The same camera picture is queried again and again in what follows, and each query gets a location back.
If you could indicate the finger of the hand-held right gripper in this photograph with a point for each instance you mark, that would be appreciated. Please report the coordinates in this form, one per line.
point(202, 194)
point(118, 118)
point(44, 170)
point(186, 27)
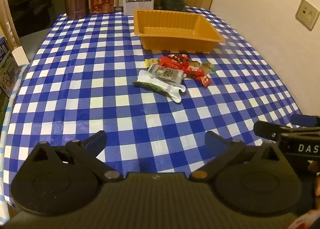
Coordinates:
point(303, 120)
point(265, 130)

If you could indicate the small white box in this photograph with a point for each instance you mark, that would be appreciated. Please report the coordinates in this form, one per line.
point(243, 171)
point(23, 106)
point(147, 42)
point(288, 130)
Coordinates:
point(20, 55)

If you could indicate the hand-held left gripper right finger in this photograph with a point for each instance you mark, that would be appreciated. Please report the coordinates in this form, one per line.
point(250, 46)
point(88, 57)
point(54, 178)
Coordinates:
point(215, 142)

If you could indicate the person's right hand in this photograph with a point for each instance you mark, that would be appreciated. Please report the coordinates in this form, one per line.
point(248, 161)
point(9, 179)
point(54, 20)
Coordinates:
point(313, 167)

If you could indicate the clear packet with dark snack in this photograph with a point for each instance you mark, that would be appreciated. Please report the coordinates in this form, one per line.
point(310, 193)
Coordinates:
point(165, 73)

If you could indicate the red striped snack packet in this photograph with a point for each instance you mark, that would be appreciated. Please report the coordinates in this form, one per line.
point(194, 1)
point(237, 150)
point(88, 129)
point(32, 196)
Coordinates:
point(170, 56)

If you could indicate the blue printed box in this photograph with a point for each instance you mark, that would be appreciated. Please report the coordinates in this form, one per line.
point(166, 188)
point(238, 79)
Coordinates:
point(7, 74)

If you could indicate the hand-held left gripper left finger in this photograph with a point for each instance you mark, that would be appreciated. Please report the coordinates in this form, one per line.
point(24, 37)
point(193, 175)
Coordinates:
point(96, 143)

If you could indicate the beige wall data plate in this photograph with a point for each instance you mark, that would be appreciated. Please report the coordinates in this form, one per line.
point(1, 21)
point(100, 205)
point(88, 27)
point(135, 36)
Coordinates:
point(307, 14)

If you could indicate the red twisted candy packet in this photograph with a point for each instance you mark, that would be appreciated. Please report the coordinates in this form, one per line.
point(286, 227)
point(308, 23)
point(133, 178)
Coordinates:
point(192, 69)

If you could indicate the orange plastic tray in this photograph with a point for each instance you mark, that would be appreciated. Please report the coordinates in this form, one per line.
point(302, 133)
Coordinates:
point(170, 31)

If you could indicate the small red candy packet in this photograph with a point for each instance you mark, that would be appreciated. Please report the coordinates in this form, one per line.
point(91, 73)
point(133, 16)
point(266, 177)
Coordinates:
point(204, 80)
point(183, 57)

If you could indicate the yellow candy packet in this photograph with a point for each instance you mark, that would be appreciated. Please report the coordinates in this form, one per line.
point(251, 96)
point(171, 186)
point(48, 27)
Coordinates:
point(150, 61)

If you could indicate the large red pillow packet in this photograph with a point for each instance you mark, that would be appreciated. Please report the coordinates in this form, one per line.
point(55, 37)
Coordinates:
point(170, 64)

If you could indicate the white green snack pouch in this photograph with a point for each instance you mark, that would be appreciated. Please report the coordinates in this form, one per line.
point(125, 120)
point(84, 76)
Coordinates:
point(160, 86)

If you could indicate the blue checkered tablecloth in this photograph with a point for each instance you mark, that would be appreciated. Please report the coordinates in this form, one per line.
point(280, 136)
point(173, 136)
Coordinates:
point(87, 81)

